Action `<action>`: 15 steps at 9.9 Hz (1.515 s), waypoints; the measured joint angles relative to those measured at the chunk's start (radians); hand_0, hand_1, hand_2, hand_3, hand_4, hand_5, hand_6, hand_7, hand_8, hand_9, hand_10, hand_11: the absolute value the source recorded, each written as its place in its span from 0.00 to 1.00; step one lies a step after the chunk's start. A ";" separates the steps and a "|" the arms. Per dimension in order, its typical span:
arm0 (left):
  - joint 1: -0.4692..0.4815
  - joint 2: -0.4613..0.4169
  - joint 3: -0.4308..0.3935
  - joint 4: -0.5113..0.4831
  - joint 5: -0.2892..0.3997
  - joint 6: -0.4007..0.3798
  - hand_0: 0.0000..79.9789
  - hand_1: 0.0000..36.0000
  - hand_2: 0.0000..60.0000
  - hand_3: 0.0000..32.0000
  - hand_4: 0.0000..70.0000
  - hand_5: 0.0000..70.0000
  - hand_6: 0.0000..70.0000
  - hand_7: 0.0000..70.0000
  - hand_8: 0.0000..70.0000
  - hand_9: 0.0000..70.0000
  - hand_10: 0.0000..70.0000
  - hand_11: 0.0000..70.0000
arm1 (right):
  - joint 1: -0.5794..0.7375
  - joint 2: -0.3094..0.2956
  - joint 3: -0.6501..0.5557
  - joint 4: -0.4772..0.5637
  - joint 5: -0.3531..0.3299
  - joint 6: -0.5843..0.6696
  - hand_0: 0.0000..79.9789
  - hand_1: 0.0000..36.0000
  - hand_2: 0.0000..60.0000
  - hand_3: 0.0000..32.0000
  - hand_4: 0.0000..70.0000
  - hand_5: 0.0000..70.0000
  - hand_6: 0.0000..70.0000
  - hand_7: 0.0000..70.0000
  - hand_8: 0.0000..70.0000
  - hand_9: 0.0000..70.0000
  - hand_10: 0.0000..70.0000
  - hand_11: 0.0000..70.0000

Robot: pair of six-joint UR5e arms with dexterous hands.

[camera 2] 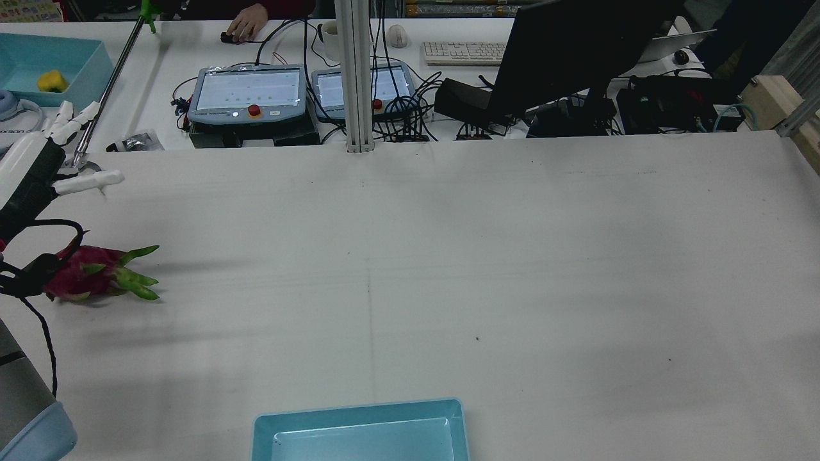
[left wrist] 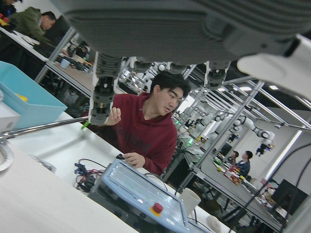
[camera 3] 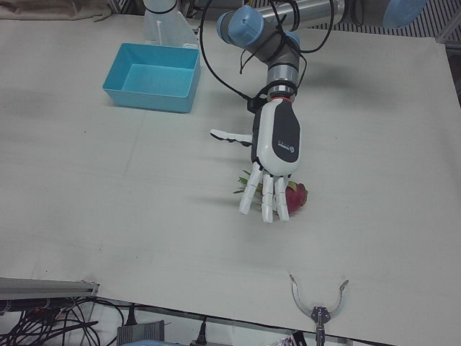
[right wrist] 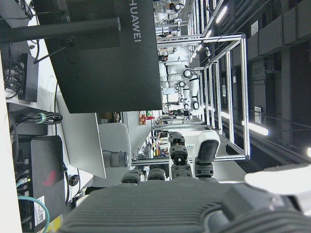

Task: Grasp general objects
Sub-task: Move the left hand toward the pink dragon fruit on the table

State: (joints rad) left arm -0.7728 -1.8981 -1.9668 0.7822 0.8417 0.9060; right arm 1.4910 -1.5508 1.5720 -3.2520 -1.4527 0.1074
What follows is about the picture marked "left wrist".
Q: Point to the metal utensil with green tip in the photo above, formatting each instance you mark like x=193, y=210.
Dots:
x=48, y=125

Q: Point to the white cardboard box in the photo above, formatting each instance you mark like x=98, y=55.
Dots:
x=7, y=119

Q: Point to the black control box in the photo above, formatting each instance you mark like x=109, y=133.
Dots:
x=109, y=201

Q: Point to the person in blue jacket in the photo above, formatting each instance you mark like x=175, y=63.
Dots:
x=245, y=165

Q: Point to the black monitor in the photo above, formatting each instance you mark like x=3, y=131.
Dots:
x=289, y=197

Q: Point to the left grey white robot hand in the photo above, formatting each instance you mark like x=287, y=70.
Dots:
x=155, y=31

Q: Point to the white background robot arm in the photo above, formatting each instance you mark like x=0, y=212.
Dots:
x=257, y=131

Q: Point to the person in green jacket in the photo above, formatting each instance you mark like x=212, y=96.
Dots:
x=29, y=24

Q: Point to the yellow item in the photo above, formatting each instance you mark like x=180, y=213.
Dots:
x=22, y=97

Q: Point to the white round lump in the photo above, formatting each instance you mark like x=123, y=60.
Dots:
x=213, y=223

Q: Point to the person in maroon hoodie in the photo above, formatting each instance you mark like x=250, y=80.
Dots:
x=145, y=131

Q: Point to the teal plastic bin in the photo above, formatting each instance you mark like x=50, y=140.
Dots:
x=31, y=97

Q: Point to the white paper cup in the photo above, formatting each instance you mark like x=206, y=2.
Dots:
x=190, y=200

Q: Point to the small black device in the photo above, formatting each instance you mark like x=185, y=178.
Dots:
x=121, y=156

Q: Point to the light blue cup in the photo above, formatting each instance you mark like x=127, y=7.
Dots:
x=64, y=63

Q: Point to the seated person in dark top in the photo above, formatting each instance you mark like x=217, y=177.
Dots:
x=232, y=157

